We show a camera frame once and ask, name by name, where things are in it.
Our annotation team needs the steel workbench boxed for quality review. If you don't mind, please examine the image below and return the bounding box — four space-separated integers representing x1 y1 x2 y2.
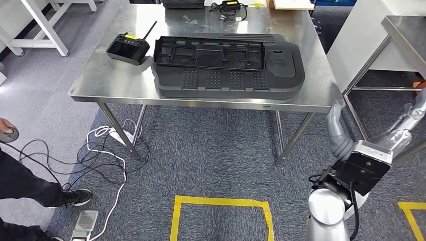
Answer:
68 0 344 167
343 15 426 165

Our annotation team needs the white floor cable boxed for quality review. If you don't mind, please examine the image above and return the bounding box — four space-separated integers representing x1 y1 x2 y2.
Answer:
86 119 128 241

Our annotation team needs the person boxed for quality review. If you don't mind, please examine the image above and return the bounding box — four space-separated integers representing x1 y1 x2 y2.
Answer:
0 118 93 241

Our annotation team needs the white frame table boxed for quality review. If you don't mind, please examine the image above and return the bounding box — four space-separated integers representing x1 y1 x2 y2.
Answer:
50 0 99 13
0 0 70 57

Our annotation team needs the blue plastic crate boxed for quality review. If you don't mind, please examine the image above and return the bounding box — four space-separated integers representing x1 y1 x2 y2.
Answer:
314 0 357 7

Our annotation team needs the white power strip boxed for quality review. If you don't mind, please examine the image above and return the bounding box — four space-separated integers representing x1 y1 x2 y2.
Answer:
109 127 136 147

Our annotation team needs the black swivel chair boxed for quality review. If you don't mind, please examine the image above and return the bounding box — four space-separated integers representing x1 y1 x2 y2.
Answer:
307 10 322 36

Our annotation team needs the yellow floor tape square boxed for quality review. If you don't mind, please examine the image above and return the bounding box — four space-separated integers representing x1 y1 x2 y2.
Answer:
169 195 275 241
397 201 426 241

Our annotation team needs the black foam case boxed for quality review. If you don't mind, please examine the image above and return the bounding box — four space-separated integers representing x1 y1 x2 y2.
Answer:
161 0 205 10

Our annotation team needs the black round handheld controller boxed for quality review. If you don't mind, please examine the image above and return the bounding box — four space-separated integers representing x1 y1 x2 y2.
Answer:
0 127 20 144

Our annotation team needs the black floor cable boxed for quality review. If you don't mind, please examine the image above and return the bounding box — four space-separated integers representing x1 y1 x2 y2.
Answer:
7 133 150 192

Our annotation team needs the black remote controller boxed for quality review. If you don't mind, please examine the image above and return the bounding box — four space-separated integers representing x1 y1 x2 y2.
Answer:
105 21 158 66

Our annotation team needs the white board panel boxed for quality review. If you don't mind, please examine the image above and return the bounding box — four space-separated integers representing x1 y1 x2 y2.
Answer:
326 0 426 92

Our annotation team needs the open cardboard box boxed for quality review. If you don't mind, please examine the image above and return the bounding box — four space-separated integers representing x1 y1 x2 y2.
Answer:
268 0 315 11

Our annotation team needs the metal floor outlet box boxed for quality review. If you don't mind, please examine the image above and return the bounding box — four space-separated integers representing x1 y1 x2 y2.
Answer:
70 210 99 241

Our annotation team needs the person's hand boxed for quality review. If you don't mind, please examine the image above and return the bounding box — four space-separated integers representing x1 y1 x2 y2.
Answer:
0 118 17 135

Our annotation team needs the large black moulded panel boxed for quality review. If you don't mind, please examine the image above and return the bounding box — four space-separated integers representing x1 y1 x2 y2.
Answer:
151 32 306 100

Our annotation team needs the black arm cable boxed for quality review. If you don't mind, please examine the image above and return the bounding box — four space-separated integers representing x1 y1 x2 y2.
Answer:
349 181 361 241

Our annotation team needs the long black plastic part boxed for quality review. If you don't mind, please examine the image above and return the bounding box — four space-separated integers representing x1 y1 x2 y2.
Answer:
153 36 267 72

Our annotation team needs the black power adapter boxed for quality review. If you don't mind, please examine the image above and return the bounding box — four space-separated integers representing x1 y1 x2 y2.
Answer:
208 0 249 22

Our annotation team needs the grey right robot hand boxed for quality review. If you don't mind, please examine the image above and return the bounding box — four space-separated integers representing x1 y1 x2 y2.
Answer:
326 88 426 164

